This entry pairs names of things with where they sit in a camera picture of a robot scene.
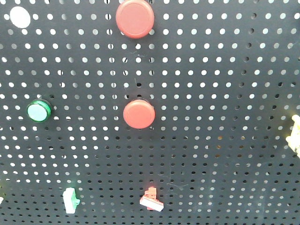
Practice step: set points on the yellow lever switch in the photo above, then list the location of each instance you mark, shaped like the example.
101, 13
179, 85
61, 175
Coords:
293, 139

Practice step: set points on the lower red round button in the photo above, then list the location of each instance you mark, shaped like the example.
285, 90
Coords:
139, 114

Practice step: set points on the upper red round button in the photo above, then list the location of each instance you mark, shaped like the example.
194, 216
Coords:
135, 18

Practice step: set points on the green round button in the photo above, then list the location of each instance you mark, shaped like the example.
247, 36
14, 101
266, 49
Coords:
39, 110

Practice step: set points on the red round button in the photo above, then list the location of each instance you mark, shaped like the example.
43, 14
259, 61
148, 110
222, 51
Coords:
135, 18
139, 114

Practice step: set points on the red white rotary knob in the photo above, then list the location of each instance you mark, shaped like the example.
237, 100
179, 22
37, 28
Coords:
150, 201

